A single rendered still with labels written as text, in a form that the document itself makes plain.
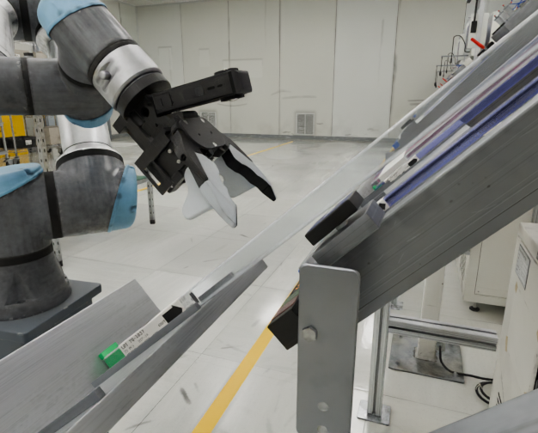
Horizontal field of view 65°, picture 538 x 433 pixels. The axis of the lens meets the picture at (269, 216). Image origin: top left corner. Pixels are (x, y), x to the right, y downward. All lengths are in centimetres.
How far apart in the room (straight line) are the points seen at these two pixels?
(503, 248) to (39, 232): 165
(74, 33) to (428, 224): 44
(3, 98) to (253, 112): 933
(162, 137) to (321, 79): 895
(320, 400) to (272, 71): 945
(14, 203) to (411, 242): 59
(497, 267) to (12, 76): 176
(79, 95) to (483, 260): 165
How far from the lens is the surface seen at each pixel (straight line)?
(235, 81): 48
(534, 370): 91
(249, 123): 993
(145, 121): 54
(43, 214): 75
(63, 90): 64
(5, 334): 77
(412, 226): 36
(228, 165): 53
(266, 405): 138
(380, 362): 126
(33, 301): 79
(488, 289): 198
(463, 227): 37
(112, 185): 76
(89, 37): 56
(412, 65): 919
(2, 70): 65
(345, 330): 36
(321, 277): 34
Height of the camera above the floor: 89
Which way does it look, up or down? 16 degrees down
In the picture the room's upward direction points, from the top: straight up
